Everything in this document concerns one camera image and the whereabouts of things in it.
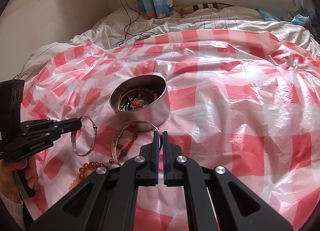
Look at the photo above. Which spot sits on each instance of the left hand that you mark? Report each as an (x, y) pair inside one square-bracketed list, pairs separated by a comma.
[(9, 177)]

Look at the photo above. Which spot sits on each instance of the red white checkered plastic sheet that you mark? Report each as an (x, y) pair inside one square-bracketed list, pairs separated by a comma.
[(246, 100)]

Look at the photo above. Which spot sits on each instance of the round silver metal tin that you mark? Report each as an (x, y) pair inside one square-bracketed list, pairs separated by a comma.
[(144, 100)]

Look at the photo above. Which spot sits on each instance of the light blue plastic bag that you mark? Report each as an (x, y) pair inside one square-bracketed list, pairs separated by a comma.
[(297, 19)]

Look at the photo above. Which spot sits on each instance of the white knit sleeve forearm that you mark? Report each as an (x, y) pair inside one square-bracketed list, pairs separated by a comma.
[(15, 210)]

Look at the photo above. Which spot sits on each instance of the silver cuff bangle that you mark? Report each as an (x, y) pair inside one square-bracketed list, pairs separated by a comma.
[(119, 132)]

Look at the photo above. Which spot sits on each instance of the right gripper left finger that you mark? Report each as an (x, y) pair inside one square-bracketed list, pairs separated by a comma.
[(105, 199)]

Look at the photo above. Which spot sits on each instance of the striped pillow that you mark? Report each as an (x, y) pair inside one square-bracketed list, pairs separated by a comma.
[(193, 8)]

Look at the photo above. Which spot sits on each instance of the white striped bed quilt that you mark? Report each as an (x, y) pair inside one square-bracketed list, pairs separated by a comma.
[(108, 32)]

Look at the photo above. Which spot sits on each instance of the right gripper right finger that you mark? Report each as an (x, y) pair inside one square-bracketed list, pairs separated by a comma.
[(215, 199)]

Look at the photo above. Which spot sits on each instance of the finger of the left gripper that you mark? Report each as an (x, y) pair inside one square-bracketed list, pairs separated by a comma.
[(73, 123), (30, 134)]

